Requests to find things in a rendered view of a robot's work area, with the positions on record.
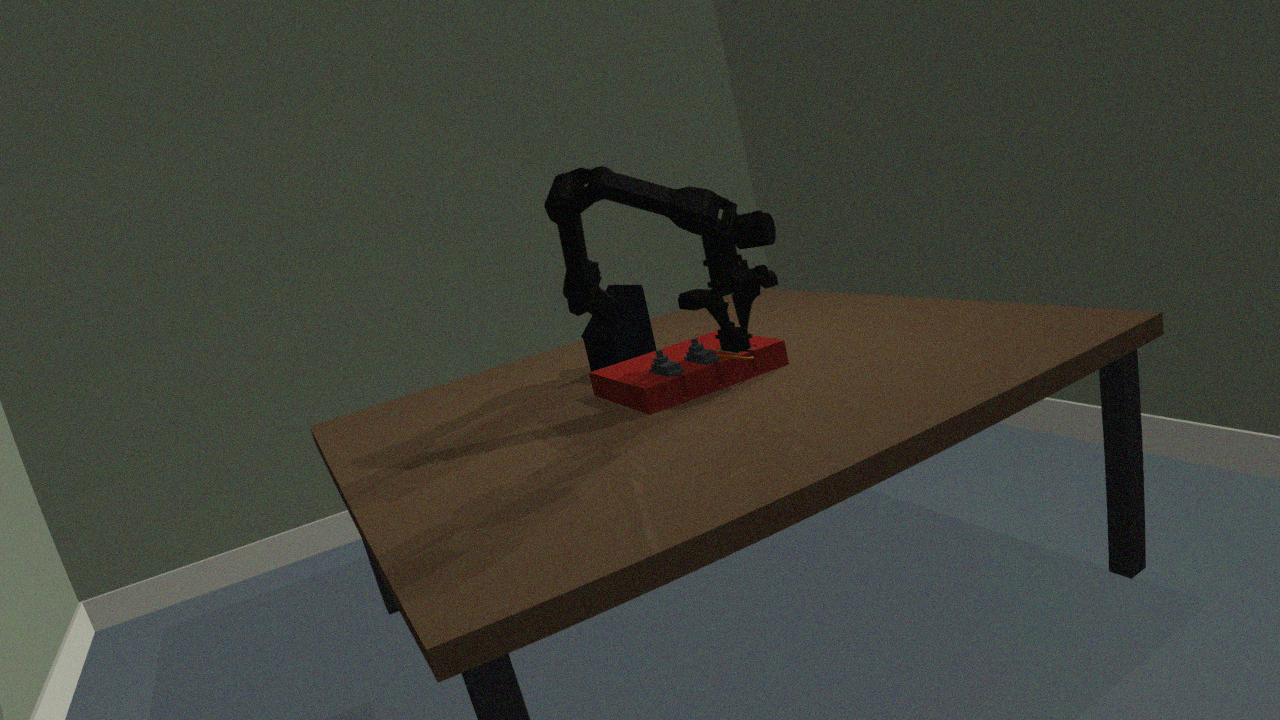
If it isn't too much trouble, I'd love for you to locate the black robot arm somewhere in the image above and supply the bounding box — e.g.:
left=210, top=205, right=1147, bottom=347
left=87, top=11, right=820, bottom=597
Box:
left=544, top=167, right=774, bottom=325

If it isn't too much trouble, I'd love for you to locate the black micro servo with orange cable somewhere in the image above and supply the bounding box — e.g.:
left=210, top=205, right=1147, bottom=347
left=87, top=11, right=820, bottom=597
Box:
left=716, top=322, right=754, bottom=360

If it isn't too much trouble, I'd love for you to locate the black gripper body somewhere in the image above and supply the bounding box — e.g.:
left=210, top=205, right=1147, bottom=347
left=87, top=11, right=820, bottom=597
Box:
left=678, top=249, right=778, bottom=310

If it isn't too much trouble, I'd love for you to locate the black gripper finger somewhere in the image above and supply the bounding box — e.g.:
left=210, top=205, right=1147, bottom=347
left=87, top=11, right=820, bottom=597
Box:
left=732, top=293, right=759, bottom=328
left=707, top=302, right=732, bottom=338

